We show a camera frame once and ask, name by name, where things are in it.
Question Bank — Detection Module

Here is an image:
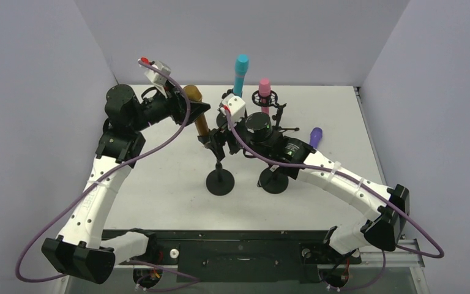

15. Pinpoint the cyan microphone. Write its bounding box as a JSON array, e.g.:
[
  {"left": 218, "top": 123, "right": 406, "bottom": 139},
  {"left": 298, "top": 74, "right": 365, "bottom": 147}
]
[{"left": 233, "top": 54, "right": 250, "bottom": 97}]

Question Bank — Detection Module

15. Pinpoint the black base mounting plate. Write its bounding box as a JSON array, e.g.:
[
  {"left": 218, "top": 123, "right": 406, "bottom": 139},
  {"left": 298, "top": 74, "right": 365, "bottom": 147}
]
[{"left": 76, "top": 228, "right": 404, "bottom": 285}]

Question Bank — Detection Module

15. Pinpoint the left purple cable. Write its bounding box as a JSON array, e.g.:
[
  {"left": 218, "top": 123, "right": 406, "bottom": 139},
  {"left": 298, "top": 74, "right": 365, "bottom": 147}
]
[{"left": 15, "top": 61, "right": 192, "bottom": 283}]

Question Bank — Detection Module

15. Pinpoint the aluminium frame rail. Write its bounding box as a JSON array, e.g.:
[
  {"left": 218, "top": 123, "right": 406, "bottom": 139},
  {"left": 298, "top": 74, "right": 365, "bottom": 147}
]
[{"left": 351, "top": 239, "right": 425, "bottom": 268}]

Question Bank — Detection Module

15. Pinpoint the black tripod shock mount stand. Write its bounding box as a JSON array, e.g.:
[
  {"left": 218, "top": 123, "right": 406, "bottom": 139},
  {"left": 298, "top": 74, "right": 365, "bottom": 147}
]
[{"left": 252, "top": 90, "right": 300, "bottom": 133}]

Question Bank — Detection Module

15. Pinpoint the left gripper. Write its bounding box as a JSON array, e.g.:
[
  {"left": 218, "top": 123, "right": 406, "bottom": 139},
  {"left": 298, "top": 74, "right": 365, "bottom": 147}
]
[{"left": 131, "top": 79, "right": 210, "bottom": 132}]

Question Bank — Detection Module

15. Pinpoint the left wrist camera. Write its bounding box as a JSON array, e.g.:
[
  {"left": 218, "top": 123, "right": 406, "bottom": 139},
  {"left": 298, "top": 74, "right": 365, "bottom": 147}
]
[{"left": 138, "top": 57, "right": 171, "bottom": 98}]

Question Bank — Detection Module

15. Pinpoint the pink microphone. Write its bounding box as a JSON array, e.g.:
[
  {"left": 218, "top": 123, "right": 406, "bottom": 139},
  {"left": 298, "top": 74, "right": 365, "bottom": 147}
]
[{"left": 258, "top": 78, "right": 271, "bottom": 114}]

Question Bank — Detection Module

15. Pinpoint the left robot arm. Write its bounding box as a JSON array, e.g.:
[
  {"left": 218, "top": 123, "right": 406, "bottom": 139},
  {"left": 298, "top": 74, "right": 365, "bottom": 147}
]
[{"left": 42, "top": 83, "right": 210, "bottom": 284}]

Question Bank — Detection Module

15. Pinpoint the purple mic black stand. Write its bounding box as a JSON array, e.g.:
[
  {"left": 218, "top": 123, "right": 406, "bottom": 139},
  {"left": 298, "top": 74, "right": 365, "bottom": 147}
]
[{"left": 257, "top": 165, "right": 289, "bottom": 194}]

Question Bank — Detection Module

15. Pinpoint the gold mic black stand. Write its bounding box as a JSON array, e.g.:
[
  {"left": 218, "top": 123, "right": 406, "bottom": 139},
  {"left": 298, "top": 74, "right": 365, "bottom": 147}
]
[{"left": 198, "top": 135, "right": 235, "bottom": 196}]

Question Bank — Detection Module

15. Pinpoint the cyan mic black stand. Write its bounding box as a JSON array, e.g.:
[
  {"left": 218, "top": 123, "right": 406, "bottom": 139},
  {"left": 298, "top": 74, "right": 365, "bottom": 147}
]
[{"left": 215, "top": 89, "right": 233, "bottom": 128}]

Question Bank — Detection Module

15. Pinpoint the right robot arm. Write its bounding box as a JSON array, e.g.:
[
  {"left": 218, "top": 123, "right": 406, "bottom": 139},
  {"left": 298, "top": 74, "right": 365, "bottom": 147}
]
[{"left": 199, "top": 112, "right": 409, "bottom": 262}]

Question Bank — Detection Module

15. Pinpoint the gold microphone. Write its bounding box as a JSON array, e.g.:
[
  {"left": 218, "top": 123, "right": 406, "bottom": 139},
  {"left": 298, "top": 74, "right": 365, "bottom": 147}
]
[{"left": 184, "top": 85, "right": 211, "bottom": 137}]

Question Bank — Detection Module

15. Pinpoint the purple microphone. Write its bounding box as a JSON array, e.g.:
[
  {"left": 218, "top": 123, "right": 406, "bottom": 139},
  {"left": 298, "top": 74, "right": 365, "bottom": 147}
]
[{"left": 309, "top": 127, "right": 323, "bottom": 149}]

